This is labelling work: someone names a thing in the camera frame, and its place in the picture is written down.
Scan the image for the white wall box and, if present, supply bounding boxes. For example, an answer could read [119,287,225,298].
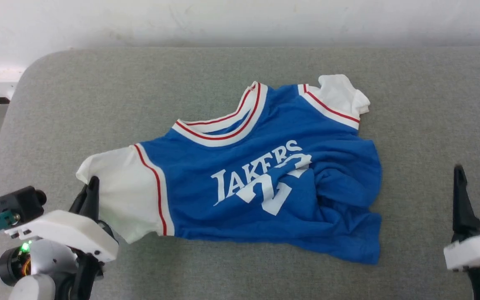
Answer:
[0,66,27,100]

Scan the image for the blue white Lakers jersey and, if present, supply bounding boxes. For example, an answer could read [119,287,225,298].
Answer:
[76,74,383,265]

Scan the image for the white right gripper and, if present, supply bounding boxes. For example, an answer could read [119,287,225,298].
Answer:
[443,164,480,272]

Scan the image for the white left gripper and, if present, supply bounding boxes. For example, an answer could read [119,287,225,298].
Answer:
[4,175,119,263]

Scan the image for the grey fabric sofa cushion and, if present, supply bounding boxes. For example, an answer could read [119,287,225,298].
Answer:
[0,46,480,300]

